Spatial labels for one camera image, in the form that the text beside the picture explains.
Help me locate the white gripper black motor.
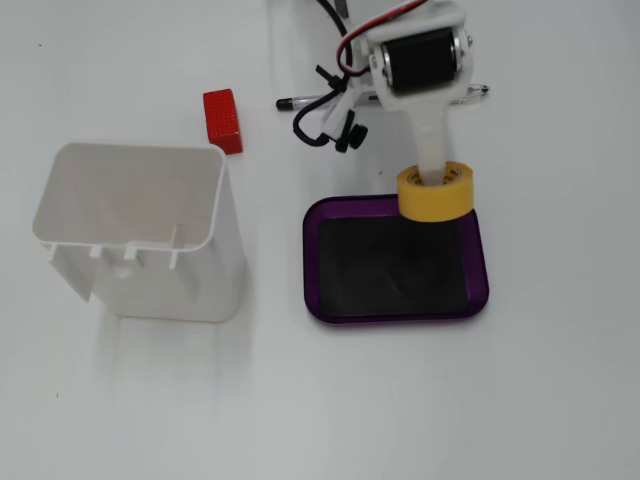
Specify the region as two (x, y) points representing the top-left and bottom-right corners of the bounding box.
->
(367, 2), (474, 188)

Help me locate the yellow tape roll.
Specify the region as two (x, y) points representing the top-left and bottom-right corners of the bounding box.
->
(396, 160), (475, 224)

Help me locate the white plastic box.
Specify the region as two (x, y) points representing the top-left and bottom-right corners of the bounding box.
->
(31, 142), (249, 324)

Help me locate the white clip with black knob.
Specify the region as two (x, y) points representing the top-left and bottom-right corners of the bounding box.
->
(322, 89), (369, 154)

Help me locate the black zip tie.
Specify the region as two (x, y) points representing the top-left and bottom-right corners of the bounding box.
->
(314, 63), (344, 94)

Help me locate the black mat in tray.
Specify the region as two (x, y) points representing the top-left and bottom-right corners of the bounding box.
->
(317, 214), (472, 319)

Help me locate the clear ballpoint pen black cap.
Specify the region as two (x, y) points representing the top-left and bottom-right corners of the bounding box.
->
(275, 82), (491, 112)

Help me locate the purple metal tray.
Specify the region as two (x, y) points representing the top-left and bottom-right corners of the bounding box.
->
(302, 193), (491, 329)

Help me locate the red rectangular block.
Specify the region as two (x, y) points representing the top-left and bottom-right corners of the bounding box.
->
(202, 88), (245, 156)

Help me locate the red white black wire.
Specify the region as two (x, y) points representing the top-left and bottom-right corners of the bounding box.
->
(335, 0), (431, 80)

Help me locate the black cable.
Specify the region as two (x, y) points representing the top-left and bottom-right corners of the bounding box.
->
(292, 0), (354, 149)

